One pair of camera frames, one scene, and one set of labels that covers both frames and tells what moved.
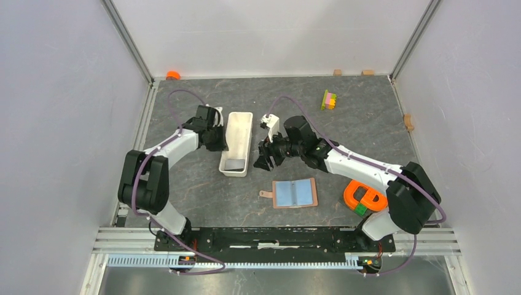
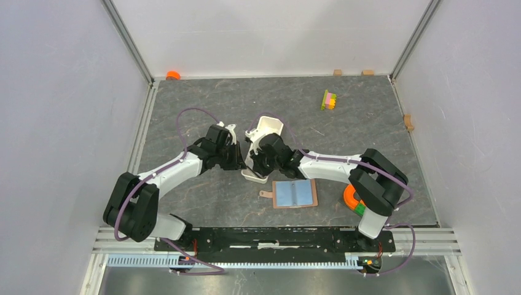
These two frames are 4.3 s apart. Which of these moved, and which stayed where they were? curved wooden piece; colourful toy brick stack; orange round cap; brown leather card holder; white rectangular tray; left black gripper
Moved: white rectangular tray; left black gripper
Stayed: orange round cap; curved wooden piece; colourful toy brick stack; brown leather card holder
